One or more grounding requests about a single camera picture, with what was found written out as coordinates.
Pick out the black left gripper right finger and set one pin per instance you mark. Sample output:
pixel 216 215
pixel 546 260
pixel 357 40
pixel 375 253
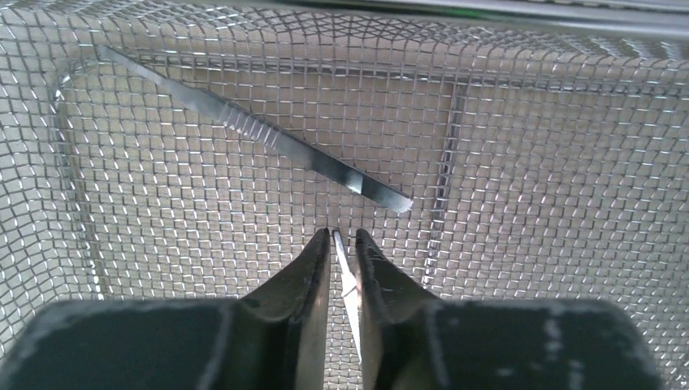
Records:
pixel 412 339

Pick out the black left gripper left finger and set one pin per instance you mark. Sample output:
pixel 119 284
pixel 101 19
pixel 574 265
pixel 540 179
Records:
pixel 273 338

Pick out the metal surgical instrument tray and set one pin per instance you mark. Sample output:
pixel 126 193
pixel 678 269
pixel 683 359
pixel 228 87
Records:
pixel 544 145

